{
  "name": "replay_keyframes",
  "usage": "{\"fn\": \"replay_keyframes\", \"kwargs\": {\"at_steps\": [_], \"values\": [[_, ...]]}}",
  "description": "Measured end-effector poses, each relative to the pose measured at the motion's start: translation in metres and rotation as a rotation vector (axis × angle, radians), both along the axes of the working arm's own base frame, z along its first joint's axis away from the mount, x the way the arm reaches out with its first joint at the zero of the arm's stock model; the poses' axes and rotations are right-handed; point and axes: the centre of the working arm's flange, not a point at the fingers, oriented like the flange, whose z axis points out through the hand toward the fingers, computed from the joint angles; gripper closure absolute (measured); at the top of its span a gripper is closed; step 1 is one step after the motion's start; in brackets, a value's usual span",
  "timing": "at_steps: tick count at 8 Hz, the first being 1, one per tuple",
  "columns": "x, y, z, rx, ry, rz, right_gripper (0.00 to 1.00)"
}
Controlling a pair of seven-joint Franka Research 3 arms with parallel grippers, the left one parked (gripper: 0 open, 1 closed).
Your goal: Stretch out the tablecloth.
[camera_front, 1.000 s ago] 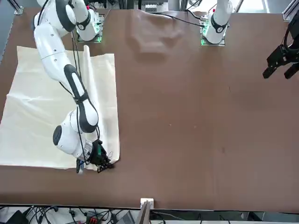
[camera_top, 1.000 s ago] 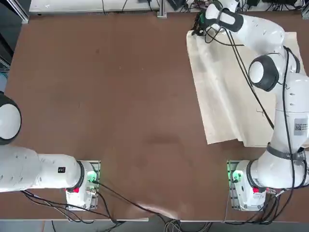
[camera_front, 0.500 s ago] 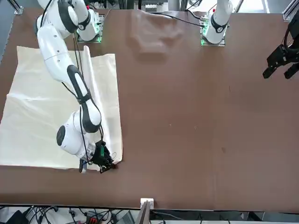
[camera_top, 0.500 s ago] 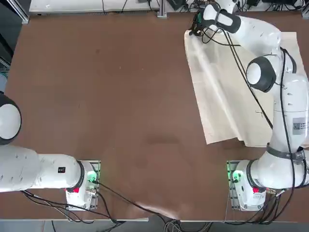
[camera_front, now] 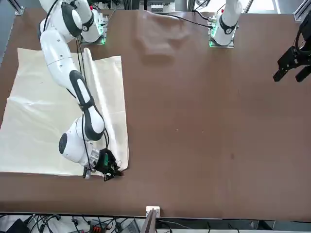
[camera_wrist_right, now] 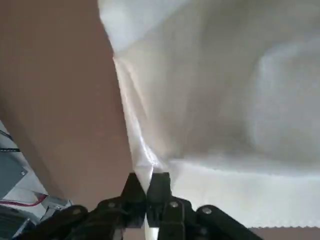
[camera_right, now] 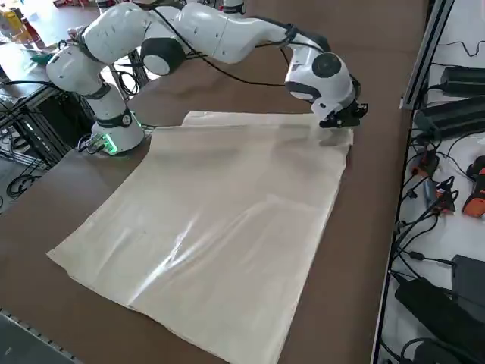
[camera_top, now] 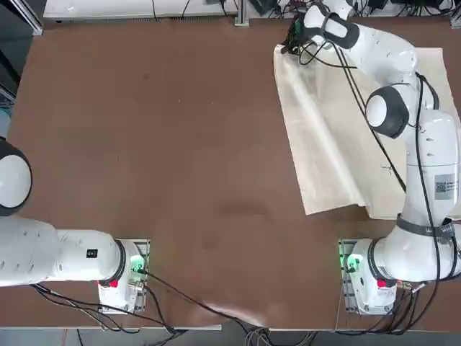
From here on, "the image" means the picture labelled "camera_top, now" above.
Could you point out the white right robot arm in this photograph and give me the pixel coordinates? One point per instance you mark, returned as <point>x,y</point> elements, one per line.
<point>381,54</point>

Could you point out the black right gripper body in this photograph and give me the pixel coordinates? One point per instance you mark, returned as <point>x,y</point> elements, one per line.
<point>297,30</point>

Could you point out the aluminium profile post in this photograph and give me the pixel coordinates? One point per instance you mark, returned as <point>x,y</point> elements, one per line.
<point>242,16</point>

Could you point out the black flat adapter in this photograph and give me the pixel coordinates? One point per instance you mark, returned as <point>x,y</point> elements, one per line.
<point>378,3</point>

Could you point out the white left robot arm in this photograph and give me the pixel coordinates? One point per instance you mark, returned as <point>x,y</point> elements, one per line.
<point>54,259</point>

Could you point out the dark metal frame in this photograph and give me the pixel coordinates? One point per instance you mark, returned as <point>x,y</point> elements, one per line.
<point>9,72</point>

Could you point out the large black power adapter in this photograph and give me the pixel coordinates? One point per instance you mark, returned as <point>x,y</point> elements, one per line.
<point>414,1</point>

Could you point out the short aluminium profile stub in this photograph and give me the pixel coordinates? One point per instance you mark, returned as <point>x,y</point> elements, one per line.
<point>456,19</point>

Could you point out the cream plastic tablecloth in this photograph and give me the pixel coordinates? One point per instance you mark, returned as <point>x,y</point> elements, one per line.
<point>324,126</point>

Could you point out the slanted aluminium profile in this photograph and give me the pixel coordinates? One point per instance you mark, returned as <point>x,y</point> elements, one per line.
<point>30,19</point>

